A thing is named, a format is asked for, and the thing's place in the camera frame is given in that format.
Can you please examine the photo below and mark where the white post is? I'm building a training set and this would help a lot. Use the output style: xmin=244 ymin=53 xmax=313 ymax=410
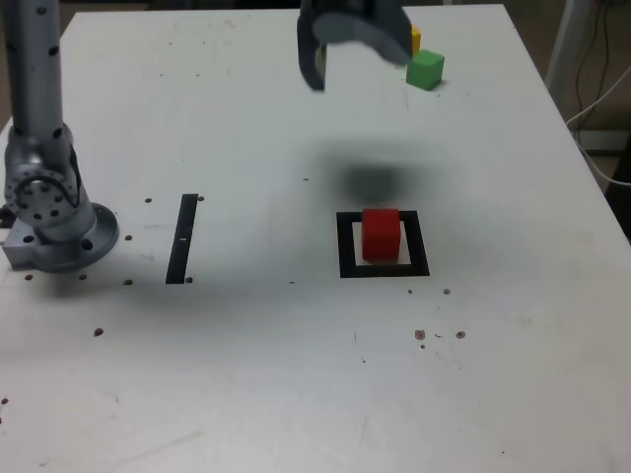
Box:
xmin=544 ymin=0 xmax=593 ymax=95

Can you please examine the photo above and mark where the black tape square outline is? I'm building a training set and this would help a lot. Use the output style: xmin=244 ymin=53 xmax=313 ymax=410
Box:
xmin=335 ymin=210 xmax=431 ymax=280

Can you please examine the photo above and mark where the green cube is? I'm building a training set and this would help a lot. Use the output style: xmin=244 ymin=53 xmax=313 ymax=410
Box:
xmin=405 ymin=48 xmax=446 ymax=92

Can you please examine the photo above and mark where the black tape strip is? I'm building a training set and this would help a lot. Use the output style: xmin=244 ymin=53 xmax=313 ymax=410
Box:
xmin=165 ymin=193 xmax=198 ymax=286

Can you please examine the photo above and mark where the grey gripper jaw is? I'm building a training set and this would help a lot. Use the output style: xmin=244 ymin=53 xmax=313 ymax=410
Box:
xmin=313 ymin=0 xmax=413 ymax=66
xmin=297 ymin=14 xmax=326 ymax=94

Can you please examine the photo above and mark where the white cable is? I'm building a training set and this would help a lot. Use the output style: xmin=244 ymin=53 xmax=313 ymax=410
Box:
xmin=564 ymin=63 xmax=631 ymax=186

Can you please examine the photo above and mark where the red cube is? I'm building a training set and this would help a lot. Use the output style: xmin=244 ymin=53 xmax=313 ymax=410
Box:
xmin=361 ymin=207 xmax=401 ymax=262

